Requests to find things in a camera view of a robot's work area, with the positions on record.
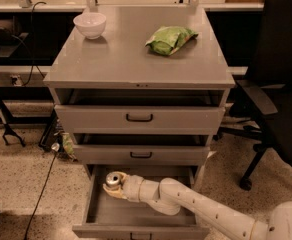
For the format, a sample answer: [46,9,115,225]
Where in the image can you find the green packet on floor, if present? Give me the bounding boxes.
[61,133,76,161]

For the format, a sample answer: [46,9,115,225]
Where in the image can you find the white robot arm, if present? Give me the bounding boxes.
[103,171,292,240]

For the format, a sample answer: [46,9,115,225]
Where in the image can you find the silver redbull can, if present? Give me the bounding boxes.
[105,172,123,189]

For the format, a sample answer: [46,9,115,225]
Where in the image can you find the black hanging cable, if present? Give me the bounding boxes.
[11,1,48,88]

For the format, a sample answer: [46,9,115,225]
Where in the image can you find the grey drawer cabinet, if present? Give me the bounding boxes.
[43,5,236,240]

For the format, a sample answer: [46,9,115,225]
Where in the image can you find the middle grey drawer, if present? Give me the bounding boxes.
[73,134,210,165]

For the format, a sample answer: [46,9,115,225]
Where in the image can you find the green chip bag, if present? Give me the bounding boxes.
[145,26,198,56]

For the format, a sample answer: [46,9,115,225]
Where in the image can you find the white bowl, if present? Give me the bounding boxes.
[73,12,106,39]

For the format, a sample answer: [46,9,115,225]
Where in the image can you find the black metal stand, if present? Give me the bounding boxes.
[0,99,26,147]

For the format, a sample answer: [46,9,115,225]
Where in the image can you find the black office chair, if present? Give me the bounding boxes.
[218,0,292,190]

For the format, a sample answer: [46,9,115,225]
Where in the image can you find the top grey drawer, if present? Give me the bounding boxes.
[54,88,226,136]

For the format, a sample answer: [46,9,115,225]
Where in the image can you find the black floor cable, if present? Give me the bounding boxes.
[23,143,61,240]

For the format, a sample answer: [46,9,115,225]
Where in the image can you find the bottom grey drawer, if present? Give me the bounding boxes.
[73,165,209,240]

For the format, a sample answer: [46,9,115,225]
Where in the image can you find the grey drawer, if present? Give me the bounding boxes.
[54,88,226,136]
[73,165,209,240]
[73,134,210,165]

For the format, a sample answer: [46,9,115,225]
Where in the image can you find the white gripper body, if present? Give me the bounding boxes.
[122,175,144,202]

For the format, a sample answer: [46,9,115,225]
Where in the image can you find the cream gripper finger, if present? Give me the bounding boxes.
[112,171,127,182]
[103,184,127,199]

